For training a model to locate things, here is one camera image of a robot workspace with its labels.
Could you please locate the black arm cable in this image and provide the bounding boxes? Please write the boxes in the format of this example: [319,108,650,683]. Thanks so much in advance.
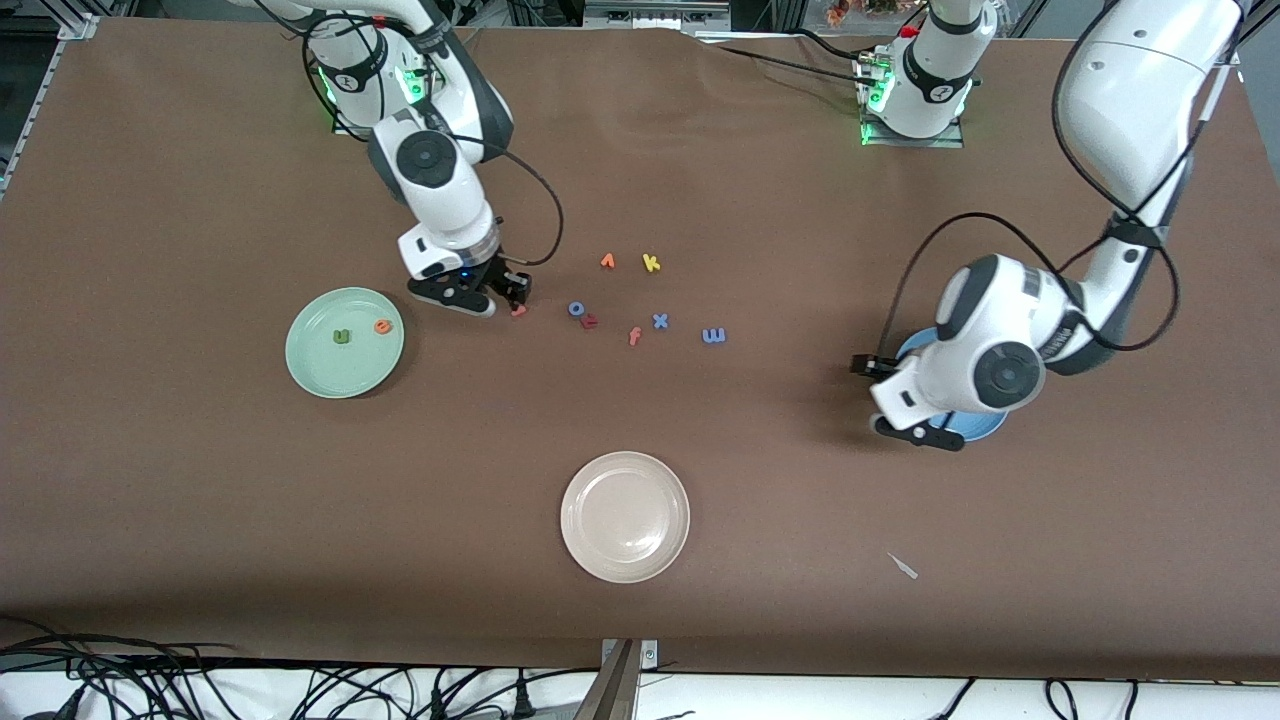
[882,0,1181,366]
[255,0,564,269]

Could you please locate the aluminium profile bar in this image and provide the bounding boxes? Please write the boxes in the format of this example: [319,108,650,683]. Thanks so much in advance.
[573,640,641,720]

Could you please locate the beige round plate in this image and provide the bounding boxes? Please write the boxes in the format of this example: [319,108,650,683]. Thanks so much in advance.
[560,451,692,585]

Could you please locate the green round plate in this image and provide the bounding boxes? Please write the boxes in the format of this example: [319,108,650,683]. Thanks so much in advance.
[285,287,406,400]

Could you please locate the grey metal background rack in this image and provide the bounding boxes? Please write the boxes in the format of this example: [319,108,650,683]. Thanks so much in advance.
[583,0,733,31]

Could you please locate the blue round plate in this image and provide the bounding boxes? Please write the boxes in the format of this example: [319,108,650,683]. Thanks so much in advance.
[893,327,1011,444]

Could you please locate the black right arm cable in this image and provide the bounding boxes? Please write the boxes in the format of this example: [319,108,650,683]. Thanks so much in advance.
[255,0,564,269]

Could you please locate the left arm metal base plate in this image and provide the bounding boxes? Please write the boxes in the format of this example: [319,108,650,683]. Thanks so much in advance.
[855,50,969,149]

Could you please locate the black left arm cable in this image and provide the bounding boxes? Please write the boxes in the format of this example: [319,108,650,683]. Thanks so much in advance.
[882,0,1181,366]

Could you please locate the orange artificial flowers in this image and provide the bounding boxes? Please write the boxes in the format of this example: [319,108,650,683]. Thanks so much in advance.
[825,0,901,26]

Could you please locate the thin black base cable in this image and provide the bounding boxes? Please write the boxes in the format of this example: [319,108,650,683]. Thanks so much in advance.
[715,28,881,86]

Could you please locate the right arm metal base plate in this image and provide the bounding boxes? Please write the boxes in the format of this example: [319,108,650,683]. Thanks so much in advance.
[333,40,441,136]

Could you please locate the aluminium table frame rail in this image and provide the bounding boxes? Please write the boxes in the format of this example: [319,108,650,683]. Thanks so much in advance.
[0,0,106,196]

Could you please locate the black cable tangle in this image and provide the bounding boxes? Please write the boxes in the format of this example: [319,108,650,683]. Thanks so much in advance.
[0,615,601,720]

